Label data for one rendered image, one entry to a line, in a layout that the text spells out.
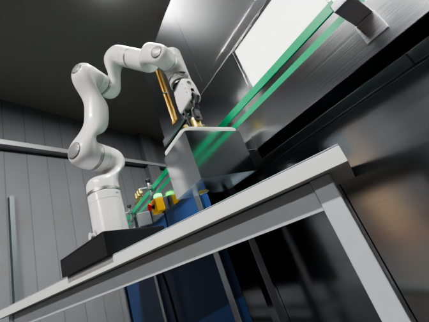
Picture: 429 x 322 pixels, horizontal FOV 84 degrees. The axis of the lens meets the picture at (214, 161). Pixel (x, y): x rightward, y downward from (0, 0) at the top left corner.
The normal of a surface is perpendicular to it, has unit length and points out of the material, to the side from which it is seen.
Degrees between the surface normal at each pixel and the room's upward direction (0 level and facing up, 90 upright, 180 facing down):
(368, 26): 90
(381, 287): 90
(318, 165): 90
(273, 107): 90
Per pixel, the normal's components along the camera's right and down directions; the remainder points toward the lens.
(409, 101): -0.79, 0.07
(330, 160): -0.53, -0.12
